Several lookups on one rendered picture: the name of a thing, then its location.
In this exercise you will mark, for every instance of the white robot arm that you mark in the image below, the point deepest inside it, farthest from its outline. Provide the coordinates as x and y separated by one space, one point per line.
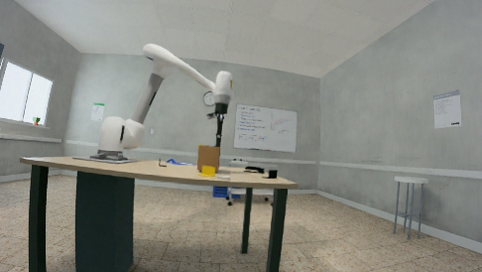
114 134

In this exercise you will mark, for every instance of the brown cardboard box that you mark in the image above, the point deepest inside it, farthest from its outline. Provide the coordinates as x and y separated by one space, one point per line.
208 156

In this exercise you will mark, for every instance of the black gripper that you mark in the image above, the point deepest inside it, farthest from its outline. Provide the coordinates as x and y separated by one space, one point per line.
221 109

